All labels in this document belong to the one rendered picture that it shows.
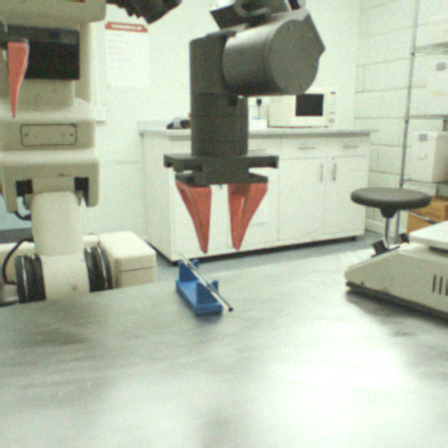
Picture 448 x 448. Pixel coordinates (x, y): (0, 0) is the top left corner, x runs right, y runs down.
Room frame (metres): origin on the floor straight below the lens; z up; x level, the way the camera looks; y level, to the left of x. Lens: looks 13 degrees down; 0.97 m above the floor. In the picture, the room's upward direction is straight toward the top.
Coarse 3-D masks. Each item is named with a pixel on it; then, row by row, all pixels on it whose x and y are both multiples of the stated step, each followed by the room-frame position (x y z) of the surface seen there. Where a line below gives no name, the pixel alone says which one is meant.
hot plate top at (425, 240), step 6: (444, 222) 0.56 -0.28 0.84; (426, 228) 0.53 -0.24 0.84; (432, 228) 0.53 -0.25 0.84; (438, 228) 0.53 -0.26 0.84; (444, 228) 0.53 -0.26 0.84; (414, 234) 0.50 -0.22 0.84; (420, 234) 0.50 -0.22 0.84; (426, 234) 0.50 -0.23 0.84; (432, 234) 0.50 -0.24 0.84; (438, 234) 0.50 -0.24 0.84; (444, 234) 0.50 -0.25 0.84; (414, 240) 0.49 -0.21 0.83; (420, 240) 0.49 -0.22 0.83; (426, 240) 0.48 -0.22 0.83; (432, 240) 0.48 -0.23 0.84; (438, 240) 0.48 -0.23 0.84; (444, 240) 0.47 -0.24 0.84; (438, 246) 0.47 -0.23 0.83; (444, 246) 0.47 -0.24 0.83
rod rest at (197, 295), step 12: (180, 264) 0.56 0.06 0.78; (180, 276) 0.56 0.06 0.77; (192, 276) 0.56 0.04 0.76; (180, 288) 0.54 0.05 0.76; (192, 288) 0.53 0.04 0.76; (204, 288) 0.49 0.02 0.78; (216, 288) 0.49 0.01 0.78; (192, 300) 0.49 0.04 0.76; (204, 300) 0.48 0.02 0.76; (216, 300) 0.49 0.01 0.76; (204, 312) 0.48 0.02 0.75
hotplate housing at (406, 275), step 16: (384, 256) 0.52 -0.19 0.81; (400, 256) 0.50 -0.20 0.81; (416, 256) 0.49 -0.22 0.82; (432, 256) 0.48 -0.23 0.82; (352, 272) 0.55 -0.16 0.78; (368, 272) 0.53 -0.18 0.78; (384, 272) 0.51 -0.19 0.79; (400, 272) 0.50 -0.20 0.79; (416, 272) 0.49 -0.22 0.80; (432, 272) 0.47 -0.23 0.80; (352, 288) 0.55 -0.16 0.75; (368, 288) 0.53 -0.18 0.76; (384, 288) 0.51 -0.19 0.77; (400, 288) 0.50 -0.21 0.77; (416, 288) 0.48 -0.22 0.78; (432, 288) 0.47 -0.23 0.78; (416, 304) 0.49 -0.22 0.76; (432, 304) 0.47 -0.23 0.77
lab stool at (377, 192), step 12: (360, 192) 2.02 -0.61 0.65; (372, 192) 2.03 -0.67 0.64; (384, 192) 2.04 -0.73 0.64; (396, 192) 2.04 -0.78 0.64; (408, 192) 2.03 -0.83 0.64; (420, 192) 2.02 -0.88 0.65; (372, 204) 1.90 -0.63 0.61; (384, 204) 1.87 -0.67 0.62; (396, 204) 1.86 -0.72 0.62; (408, 204) 1.85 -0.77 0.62; (420, 204) 1.87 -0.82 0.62; (384, 228) 2.02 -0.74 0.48
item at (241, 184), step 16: (208, 176) 0.41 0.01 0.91; (224, 176) 0.42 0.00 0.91; (240, 176) 0.42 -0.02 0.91; (256, 176) 0.44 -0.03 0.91; (240, 192) 0.45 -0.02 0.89; (256, 192) 0.43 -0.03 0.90; (240, 208) 0.47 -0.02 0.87; (256, 208) 0.44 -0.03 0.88; (240, 224) 0.44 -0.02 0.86; (240, 240) 0.45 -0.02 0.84
